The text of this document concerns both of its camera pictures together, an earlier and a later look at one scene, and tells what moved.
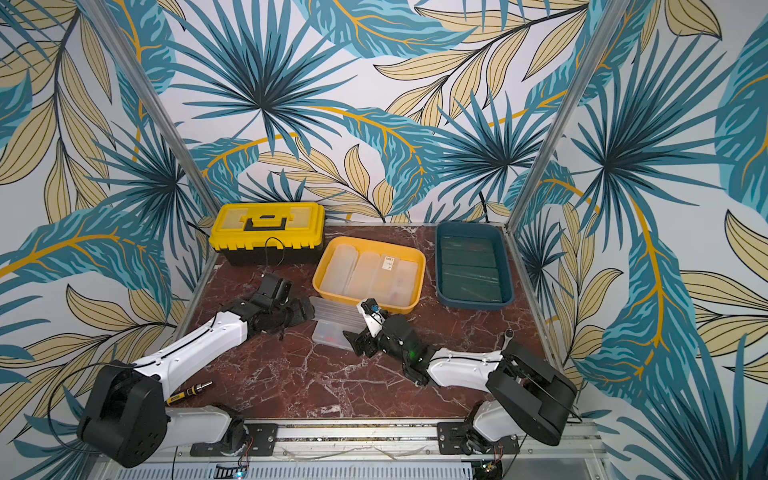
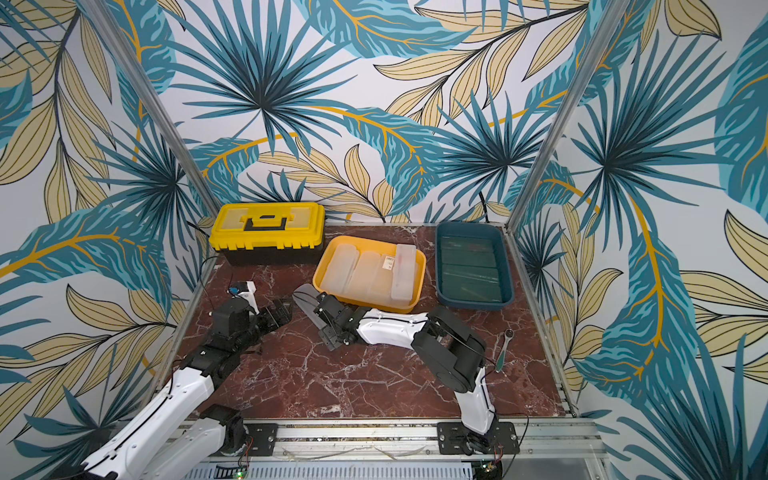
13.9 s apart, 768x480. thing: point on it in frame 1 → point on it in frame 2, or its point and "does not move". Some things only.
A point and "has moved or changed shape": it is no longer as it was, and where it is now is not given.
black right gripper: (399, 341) → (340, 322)
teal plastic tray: (473, 266) does not move
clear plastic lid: (339, 269) does not move
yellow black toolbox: (269, 233) does not move
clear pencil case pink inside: (331, 333) has moved or changed shape
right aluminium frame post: (609, 14) does not move
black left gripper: (299, 315) → (274, 322)
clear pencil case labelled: (384, 279) does not move
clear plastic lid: (362, 278) does not move
